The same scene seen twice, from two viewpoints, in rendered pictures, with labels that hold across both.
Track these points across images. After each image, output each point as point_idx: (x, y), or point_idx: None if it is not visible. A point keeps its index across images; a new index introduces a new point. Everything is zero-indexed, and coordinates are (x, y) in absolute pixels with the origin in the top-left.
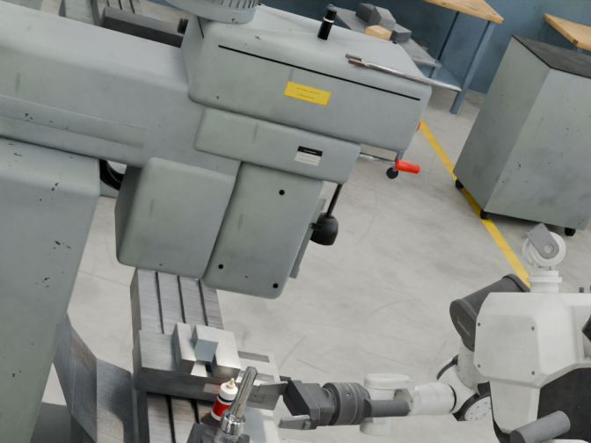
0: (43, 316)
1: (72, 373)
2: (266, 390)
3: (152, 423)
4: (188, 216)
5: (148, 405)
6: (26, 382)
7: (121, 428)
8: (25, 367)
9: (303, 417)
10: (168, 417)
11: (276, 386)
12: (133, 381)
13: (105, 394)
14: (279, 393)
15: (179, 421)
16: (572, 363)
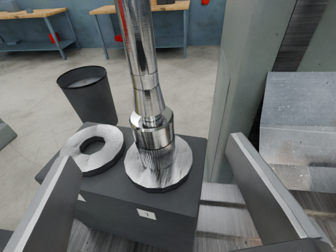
0: (250, 6)
1: (313, 128)
2: (235, 165)
3: (297, 193)
4: None
5: (326, 193)
6: (236, 71)
7: (297, 188)
8: (238, 58)
9: (8, 247)
10: (327, 219)
11: (258, 187)
12: None
13: (334, 175)
14: (261, 229)
15: (323, 227)
16: None
